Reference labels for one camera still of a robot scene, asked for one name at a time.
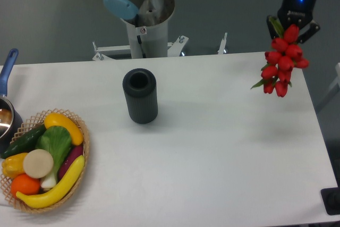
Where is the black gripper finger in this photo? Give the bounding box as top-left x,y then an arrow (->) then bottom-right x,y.
266,15 -> 279,39
297,20 -> 320,44

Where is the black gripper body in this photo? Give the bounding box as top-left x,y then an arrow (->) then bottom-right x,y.
277,0 -> 319,31

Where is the red tulip bouquet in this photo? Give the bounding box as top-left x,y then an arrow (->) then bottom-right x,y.
251,16 -> 309,97

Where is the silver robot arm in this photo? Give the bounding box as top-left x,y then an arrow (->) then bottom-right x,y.
103,0 -> 320,44

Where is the dark grey ribbed vase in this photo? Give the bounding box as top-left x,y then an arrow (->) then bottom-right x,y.
122,68 -> 158,124

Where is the black device at table edge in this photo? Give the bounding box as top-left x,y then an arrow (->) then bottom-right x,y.
320,187 -> 339,215

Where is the purple eggplant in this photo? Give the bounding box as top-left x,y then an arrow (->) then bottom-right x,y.
58,145 -> 83,181

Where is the yellow squash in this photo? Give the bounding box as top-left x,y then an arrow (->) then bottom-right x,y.
44,112 -> 84,146

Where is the green leafy bok choy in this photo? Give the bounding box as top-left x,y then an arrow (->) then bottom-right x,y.
35,126 -> 72,191

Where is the woven wicker basket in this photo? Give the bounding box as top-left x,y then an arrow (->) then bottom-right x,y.
1,109 -> 89,213

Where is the green cucumber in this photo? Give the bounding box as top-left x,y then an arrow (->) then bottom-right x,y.
1,124 -> 46,159

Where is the beige round disc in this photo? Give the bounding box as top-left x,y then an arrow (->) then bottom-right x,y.
23,149 -> 54,179

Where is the yellow banana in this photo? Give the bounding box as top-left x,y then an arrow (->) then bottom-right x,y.
16,155 -> 85,209

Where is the orange fruit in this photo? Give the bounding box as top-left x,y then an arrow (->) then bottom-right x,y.
11,174 -> 40,198

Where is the yellow bell pepper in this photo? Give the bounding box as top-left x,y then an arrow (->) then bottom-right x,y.
2,153 -> 28,179

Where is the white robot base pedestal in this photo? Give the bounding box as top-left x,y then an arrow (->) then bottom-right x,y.
92,21 -> 189,61

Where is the blue handled steel saucepan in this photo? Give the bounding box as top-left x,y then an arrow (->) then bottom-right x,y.
1,48 -> 22,153

